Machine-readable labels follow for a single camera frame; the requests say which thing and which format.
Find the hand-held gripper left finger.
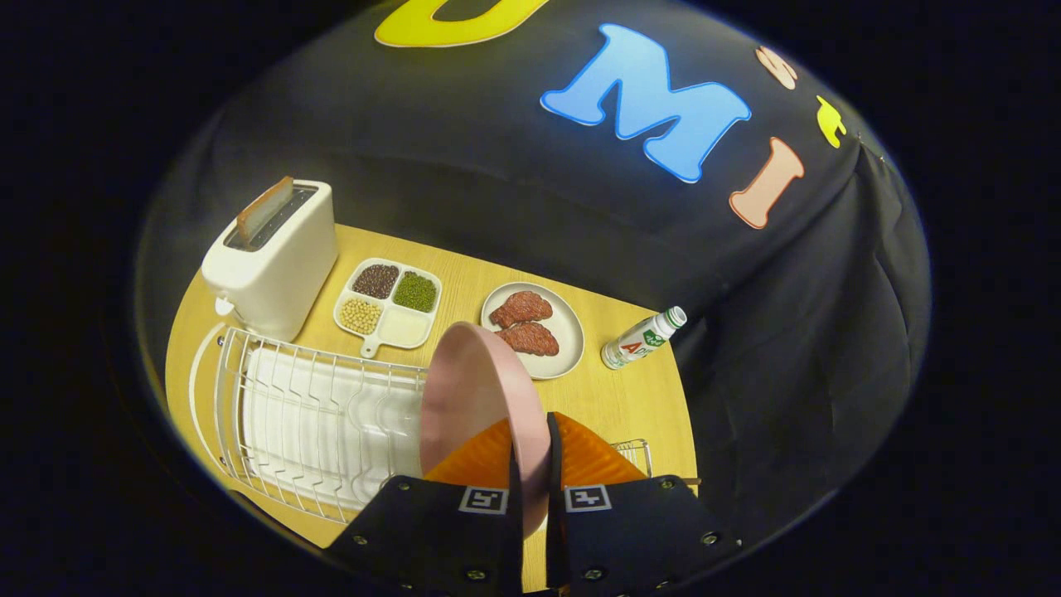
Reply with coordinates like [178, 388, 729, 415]
[323, 417, 525, 597]

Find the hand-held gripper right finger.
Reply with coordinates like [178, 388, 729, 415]
[545, 411, 743, 597]

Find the small wire basket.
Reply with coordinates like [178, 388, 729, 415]
[612, 439, 653, 479]

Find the pink plate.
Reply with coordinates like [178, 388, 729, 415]
[419, 322, 552, 538]

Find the white wire dish rack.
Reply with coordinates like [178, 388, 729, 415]
[189, 323, 432, 525]

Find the beige plate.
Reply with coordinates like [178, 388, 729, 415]
[481, 283, 585, 381]

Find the red meat piece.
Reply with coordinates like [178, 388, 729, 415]
[496, 322, 560, 357]
[489, 291, 554, 329]

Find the white drink bottle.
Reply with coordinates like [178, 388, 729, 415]
[601, 306, 688, 371]

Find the white divided bean tray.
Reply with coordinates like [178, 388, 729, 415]
[333, 258, 443, 359]

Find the white toaster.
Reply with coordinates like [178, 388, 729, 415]
[201, 179, 339, 342]

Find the bread slice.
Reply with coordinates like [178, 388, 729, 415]
[236, 176, 295, 243]

